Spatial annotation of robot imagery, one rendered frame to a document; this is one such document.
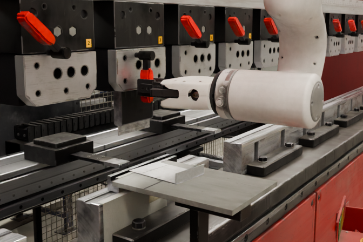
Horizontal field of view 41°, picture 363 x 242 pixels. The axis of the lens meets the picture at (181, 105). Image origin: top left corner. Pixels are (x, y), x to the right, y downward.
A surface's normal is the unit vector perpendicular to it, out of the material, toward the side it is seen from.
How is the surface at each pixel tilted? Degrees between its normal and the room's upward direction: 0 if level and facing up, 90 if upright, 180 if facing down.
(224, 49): 90
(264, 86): 58
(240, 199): 0
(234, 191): 0
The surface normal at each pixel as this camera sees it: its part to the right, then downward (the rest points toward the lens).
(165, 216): 0.00, -0.99
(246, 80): -0.42, -0.57
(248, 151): 0.82, 0.09
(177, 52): -0.57, 0.14
